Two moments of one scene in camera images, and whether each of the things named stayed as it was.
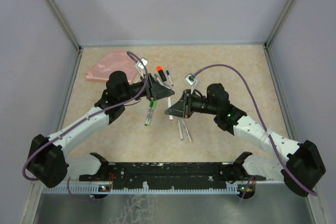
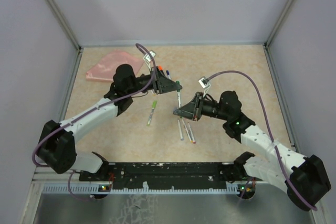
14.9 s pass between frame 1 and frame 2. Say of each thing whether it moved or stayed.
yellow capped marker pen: stayed
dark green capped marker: moved
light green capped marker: stayed
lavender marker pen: stayed
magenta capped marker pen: moved
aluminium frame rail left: stayed
